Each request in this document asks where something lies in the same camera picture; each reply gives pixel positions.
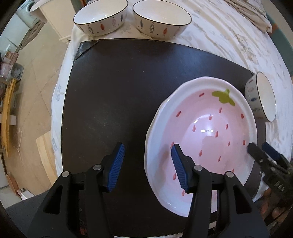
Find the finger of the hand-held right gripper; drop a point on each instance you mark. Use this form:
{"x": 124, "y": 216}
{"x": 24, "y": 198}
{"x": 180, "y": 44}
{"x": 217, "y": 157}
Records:
{"x": 271, "y": 151}
{"x": 254, "y": 150}

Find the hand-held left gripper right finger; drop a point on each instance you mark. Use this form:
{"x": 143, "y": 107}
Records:
{"x": 180, "y": 169}

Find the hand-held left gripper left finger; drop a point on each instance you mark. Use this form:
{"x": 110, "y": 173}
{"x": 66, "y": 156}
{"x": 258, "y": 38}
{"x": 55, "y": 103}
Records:
{"x": 115, "y": 169}

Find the small pink strawberry plate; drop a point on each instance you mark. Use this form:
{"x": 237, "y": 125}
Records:
{"x": 217, "y": 128}

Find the person's right hand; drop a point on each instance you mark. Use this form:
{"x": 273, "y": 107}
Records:
{"x": 267, "y": 199}

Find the white fish-print bowl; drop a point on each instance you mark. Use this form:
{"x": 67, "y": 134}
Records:
{"x": 100, "y": 13}
{"x": 265, "y": 98}
{"x": 160, "y": 13}

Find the light wooden board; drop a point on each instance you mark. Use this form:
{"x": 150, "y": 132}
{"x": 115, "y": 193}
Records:
{"x": 45, "y": 155}

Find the black mat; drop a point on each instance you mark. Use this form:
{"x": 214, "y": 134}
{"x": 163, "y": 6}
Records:
{"x": 103, "y": 91}

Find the person's grey pants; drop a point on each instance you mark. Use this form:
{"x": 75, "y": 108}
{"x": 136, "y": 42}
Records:
{"x": 20, "y": 217}

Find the white printed bed sheet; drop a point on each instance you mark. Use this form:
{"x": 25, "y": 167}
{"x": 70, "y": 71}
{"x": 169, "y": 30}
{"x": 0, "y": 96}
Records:
{"x": 229, "y": 45}

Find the yellow wooden rack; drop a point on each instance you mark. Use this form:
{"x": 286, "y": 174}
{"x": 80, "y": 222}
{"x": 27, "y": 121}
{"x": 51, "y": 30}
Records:
{"x": 6, "y": 114}

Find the beige printed quilt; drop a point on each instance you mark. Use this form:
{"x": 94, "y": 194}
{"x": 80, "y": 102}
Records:
{"x": 251, "y": 13}

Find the grey trash bin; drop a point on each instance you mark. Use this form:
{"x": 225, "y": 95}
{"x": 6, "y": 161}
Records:
{"x": 16, "y": 72}

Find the colourful printed box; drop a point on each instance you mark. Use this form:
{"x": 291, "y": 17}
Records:
{"x": 6, "y": 61}

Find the patterned floor rug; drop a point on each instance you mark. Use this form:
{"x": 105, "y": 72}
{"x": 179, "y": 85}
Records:
{"x": 34, "y": 32}

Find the white bedside cabinet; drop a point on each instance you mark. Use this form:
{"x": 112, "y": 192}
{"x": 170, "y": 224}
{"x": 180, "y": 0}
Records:
{"x": 55, "y": 16}

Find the white kitchen cabinets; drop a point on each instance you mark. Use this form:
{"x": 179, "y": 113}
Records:
{"x": 11, "y": 39}

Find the white washing machine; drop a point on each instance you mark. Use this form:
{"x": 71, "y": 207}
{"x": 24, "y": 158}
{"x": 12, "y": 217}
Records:
{"x": 27, "y": 9}

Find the teal bed frame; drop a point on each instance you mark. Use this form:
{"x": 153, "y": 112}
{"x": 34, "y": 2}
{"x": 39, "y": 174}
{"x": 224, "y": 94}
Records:
{"x": 278, "y": 34}

